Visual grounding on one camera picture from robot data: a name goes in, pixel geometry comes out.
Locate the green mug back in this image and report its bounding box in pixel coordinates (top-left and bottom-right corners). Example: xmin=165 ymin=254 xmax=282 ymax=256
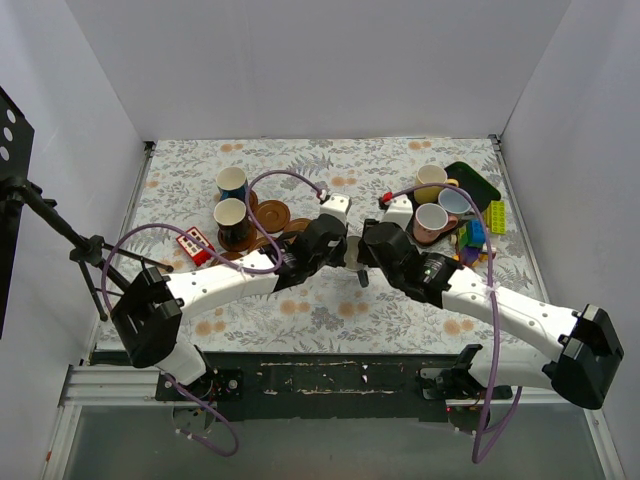
xmin=344 ymin=235 xmax=369 ymax=288

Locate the cream mug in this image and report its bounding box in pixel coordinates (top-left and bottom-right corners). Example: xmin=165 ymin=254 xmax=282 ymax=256
xmin=413 ymin=164 xmax=459 ymax=205

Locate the dark wooden coaster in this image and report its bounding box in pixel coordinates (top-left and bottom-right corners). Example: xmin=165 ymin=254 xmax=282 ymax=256
xmin=210 ymin=252 xmax=243 ymax=267

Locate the black mug white inside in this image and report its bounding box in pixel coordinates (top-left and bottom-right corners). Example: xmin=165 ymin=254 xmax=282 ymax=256
xmin=213 ymin=198 xmax=250 ymax=242

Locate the blue mug white inside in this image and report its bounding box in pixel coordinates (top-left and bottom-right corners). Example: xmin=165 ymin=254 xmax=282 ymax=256
xmin=216 ymin=166 xmax=248 ymax=202

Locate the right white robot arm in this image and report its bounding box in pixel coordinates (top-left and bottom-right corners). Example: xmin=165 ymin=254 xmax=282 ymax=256
xmin=359 ymin=220 xmax=624 ymax=410

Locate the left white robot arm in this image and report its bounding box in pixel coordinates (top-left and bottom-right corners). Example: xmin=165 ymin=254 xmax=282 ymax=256
xmin=111 ymin=214 xmax=347 ymax=400

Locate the pink floral mug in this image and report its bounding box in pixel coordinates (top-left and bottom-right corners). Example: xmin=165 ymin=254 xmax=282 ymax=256
xmin=412 ymin=203 xmax=458 ymax=245

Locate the light blue mug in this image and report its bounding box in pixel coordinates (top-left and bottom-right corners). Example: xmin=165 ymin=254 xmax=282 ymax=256
xmin=437 ymin=188 xmax=472 ymax=217

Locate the colourful toy pile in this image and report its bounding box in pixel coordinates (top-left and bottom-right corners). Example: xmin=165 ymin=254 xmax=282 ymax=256
xmin=453 ymin=238 xmax=497 ymax=268

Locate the blue toy block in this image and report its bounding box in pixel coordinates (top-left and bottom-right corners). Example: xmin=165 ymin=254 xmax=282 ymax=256
xmin=466 ymin=219 xmax=486 ymax=248

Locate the black tray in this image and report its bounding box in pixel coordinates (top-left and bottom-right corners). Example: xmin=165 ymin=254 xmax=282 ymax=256
xmin=444 ymin=161 xmax=502 ymax=213

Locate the yellow green toy block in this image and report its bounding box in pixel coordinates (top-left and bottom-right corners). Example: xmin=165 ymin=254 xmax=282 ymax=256
xmin=484 ymin=200 xmax=507 ymax=235

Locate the red toy brick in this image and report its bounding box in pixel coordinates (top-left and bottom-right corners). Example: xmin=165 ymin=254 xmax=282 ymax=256
xmin=176 ymin=227 xmax=214 ymax=267

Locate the floral table mat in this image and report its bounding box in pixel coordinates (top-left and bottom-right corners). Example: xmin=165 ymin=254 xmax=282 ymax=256
xmin=127 ymin=138 xmax=510 ymax=354

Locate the black tripod stand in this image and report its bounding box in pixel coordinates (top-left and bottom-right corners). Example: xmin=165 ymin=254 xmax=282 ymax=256
xmin=18 ymin=180 xmax=174 ymax=322

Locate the black perforated panel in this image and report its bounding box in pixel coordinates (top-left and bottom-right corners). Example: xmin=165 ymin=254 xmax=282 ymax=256
xmin=0 ymin=85 xmax=36 ymax=341

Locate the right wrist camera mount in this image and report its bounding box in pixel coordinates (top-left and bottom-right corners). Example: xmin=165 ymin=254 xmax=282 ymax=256
xmin=381 ymin=192 xmax=414 ymax=230

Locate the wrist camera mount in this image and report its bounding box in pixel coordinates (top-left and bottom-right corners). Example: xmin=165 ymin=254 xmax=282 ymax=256
xmin=381 ymin=192 xmax=414 ymax=230
xmin=320 ymin=193 xmax=351 ymax=224

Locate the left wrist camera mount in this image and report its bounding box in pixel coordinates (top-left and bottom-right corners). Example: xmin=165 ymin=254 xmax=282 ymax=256
xmin=320 ymin=193 xmax=351 ymax=224

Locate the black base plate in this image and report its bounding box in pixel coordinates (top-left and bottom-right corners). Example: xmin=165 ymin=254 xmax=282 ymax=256
xmin=154 ymin=352 xmax=501 ymax=426

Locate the aluminium frame rail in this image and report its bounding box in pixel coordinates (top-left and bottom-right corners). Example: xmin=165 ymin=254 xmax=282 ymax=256
xmin=41 ymin=366 xmax=217 ymax=479

